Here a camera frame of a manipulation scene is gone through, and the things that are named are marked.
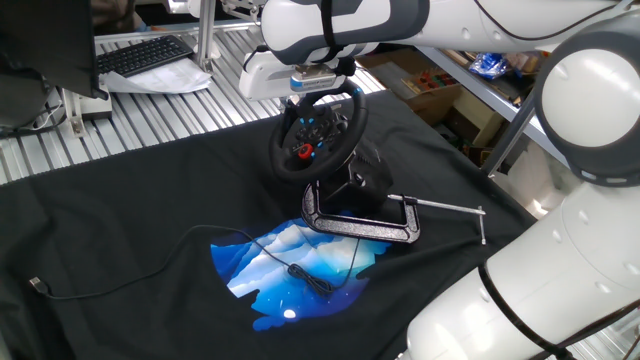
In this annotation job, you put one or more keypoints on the person in brown shirt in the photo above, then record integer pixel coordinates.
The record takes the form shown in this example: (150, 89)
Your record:
(112, 15)

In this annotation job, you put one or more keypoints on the black cloth with blue print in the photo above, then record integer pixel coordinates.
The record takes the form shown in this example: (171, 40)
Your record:
(125, 200)

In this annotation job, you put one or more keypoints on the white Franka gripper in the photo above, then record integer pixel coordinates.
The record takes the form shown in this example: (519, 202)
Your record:
(265, 75)

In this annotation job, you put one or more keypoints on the aluminium shelf rail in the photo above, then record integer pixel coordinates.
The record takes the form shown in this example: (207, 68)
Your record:
(480, 92)

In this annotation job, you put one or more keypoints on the tray of colourful blocks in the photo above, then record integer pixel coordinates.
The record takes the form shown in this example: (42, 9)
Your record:
(430, 80)

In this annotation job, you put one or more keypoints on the white crumpled paper sheet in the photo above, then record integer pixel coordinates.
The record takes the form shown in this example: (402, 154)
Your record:
(165, 80)

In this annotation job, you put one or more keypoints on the aluminium vertical post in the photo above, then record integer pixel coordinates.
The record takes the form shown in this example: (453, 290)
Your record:
(206, 30)

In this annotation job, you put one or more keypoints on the black computer keyboard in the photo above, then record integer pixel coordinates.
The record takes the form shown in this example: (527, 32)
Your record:
(142, 55)

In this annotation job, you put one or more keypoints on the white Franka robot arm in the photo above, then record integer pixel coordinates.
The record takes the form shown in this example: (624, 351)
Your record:
(550, 280)

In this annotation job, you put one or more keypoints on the grey wrist camera blue ends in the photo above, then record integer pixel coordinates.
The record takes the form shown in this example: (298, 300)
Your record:
(314, 77)

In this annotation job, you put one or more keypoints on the open brown cardboard box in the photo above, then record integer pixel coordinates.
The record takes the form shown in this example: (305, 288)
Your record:
(395, 70)

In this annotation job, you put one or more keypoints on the aluminium bracket foot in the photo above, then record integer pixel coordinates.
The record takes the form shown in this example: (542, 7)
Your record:
(74, 117)

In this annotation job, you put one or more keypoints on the aluminium diagonal strut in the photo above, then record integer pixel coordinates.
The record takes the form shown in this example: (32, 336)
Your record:
(505, 142)

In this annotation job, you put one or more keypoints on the black computer monitor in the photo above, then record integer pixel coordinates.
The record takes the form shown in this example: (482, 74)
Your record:
(45, 40)

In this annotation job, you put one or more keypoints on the black steering wheel base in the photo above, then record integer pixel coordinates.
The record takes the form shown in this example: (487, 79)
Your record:
(367, 175)

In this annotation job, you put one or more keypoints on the black racing steering wheel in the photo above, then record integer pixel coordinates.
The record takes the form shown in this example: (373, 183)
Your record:
(282, 162)

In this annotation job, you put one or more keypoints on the dark grey monitor base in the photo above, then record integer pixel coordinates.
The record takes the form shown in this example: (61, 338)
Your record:
(22, 100)

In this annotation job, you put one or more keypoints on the black metal C-clamp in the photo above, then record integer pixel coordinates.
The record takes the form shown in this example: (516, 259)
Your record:
(360, 228)

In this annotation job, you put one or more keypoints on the blue plastic bag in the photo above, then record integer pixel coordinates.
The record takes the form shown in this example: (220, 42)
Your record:
(489, 65)

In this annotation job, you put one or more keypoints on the beige cardboard box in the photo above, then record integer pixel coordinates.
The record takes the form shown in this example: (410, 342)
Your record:
(475, 115)

